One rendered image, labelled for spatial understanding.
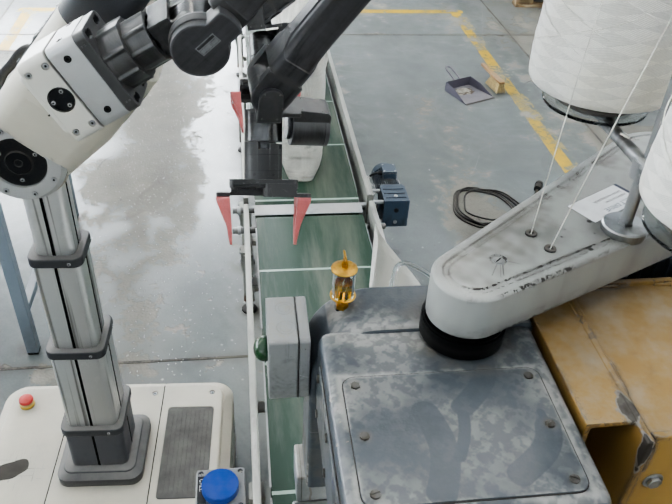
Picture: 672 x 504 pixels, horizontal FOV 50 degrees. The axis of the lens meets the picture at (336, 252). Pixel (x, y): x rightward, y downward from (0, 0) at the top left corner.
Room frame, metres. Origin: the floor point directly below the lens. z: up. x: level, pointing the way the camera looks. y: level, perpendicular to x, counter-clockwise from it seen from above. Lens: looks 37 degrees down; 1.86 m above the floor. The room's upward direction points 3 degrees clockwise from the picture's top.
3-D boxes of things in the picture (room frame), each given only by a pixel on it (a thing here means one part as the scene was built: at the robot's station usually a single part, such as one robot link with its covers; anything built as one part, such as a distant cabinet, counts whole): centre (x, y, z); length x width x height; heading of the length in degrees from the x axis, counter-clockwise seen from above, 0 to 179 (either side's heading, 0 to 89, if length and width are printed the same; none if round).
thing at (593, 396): (0.56, -0.25, 1.26); 0.22 x 0.05 x 0.16; 9
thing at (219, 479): (0.70, 0.17, 0.84); 0.06 x 0.06 x 0.02
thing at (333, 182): (3.34, 0.28, 0.34); 2.21 x 0.39 x 0.09; 9
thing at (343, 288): (0.60, -0.01, 1.37); 0.03 x 0.02 x 0.03; 9
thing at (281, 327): (0.58, 0.05, 1.29); 0.08 x 0.05 x 0.09; 9
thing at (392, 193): (2.43, -0.18, 0.35); 0.30 x 0.15 x 0.15; 9
